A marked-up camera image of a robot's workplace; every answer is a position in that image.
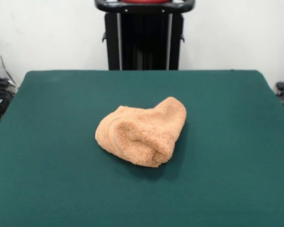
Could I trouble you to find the orange terry towel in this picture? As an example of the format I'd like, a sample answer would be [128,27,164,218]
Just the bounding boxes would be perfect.
[95,96,187,168]

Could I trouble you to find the dark green table cloth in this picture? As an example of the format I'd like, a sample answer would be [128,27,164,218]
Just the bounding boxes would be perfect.
[0,70,284,227]

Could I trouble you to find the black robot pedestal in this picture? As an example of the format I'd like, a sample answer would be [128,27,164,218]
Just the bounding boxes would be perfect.
[94,0,195,71]

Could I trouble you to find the black equipment pile with cables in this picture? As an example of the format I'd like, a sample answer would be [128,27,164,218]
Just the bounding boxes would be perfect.
[0,62,18,124]

